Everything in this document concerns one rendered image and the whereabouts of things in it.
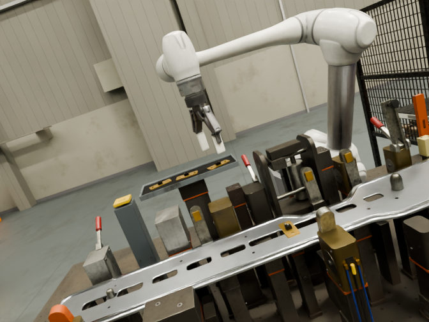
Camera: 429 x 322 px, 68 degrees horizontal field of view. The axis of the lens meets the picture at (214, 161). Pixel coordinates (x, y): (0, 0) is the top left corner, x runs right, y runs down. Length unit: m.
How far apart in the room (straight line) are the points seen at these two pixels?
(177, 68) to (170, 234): 0.53
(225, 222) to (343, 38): 0.72
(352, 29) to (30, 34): 7.48
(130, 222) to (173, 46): 0.63
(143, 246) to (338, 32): 1.02
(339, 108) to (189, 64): 0.62
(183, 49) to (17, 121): 7.54
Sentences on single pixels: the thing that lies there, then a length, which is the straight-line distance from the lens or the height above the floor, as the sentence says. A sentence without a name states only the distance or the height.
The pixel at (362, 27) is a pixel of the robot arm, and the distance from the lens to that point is 1.20.
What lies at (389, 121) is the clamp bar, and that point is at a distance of 1.18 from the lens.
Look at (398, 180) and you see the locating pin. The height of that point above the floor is 1.03.
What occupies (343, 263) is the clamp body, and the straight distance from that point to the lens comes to 0.78.
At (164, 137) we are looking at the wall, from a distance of 6.49.
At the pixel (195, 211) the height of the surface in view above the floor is 1.10.
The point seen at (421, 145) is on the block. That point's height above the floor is 1.04.
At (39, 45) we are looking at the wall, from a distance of 8.10.
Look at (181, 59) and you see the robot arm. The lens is 1.08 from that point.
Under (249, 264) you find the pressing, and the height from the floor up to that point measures 1.00.
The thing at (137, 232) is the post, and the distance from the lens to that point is 1.22.
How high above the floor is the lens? 1.47
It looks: 14 degrees down
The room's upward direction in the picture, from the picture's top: 19 degrees counter-clockwise
